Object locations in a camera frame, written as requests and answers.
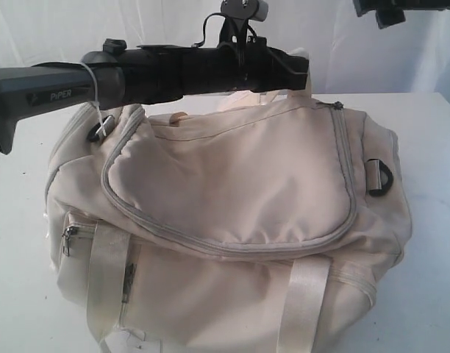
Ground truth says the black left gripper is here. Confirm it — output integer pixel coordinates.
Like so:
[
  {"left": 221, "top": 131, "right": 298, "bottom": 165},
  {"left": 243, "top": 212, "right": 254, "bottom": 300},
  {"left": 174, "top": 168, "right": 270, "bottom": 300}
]
[{"left": 121, "top": 37, "right": 310, "bottom": 105}]

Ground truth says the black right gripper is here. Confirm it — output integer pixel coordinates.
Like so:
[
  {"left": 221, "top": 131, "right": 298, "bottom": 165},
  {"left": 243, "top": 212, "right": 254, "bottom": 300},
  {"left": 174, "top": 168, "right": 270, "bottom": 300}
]
[{"left": 353, "top": 0, "right": 450, "bottom": 29}]

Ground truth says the beige duffel bag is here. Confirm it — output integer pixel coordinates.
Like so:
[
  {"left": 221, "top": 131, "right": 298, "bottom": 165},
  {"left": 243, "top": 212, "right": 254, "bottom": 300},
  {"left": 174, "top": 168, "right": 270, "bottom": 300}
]
[{"left": 45, "top": 86, "right": 412, "bottom": 352}]

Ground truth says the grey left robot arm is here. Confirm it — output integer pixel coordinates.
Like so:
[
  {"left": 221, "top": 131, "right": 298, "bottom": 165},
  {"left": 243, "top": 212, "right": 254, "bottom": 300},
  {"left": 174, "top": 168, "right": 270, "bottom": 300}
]
[{"left": 0, "top": 37, "right": 310, "bottom": 154}]

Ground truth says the white backdrop curtain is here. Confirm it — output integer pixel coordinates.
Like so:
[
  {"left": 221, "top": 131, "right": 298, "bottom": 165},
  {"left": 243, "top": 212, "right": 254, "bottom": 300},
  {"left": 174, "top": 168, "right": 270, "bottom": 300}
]
[{"left": 0, "top": 0, "right": 450, "bottom": 99}]

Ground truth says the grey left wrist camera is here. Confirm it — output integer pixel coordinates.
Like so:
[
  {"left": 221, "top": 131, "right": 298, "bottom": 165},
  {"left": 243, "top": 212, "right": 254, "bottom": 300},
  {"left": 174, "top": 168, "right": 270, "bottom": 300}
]
[{"left": 221, "top": 0, "right": 268, "bottom": 22}]

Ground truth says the white cable tie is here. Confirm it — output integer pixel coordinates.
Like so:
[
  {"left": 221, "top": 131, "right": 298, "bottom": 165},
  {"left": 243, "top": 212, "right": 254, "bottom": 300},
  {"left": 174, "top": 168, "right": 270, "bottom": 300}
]
[{"left": 80, "top": 63, "right": 115, "bottom": 143}]

